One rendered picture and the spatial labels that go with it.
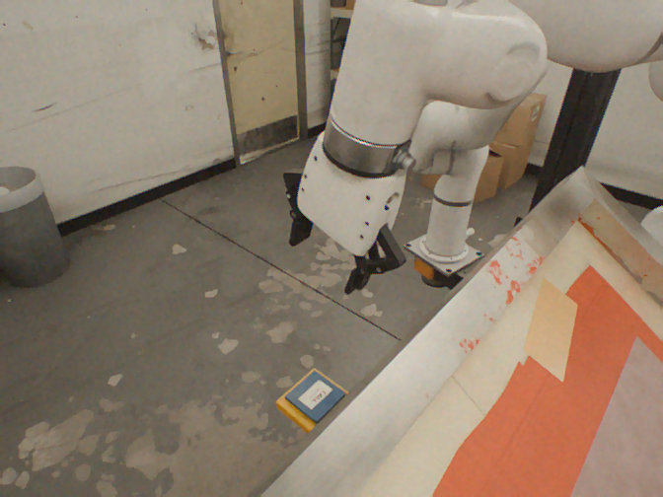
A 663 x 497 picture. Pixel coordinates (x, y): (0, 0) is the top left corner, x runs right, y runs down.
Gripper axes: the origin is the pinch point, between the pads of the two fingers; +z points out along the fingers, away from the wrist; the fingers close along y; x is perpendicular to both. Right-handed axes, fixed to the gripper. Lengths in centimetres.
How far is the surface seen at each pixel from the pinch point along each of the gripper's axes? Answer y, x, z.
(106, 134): 267, -93, 170
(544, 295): -20.7, -9.4, -6.9
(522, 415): -24.9, 4.0, -5.7
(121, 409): 79, 5, 180
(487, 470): -24.7, 10.4, -5.8
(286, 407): 2, -6, 56
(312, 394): -1, -11, 54
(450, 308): -15.2, 5.6, -12.0
